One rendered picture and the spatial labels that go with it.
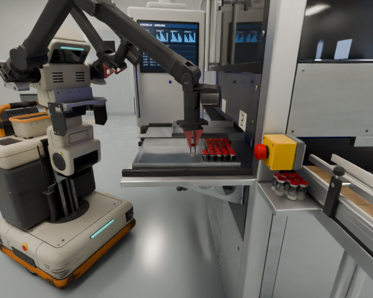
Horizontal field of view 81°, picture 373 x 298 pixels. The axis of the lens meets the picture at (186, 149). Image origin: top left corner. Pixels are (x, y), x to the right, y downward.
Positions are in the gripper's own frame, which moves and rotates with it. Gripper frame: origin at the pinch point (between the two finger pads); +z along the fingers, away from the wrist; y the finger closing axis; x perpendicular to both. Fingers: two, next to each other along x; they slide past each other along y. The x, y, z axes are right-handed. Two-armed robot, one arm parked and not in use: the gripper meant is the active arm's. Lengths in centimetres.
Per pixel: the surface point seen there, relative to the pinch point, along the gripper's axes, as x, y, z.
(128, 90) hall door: 552, -5, 25
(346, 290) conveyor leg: -49, 21, 22
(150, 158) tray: 1.9, -15.6, 3.9
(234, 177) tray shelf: -20.3, 6.8, 4.6
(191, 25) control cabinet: 79, 25, -53
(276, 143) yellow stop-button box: -33.4, 9.8, -10.1
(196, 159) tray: -4.5, 0.2, 4.2
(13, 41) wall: 621, -267, -98
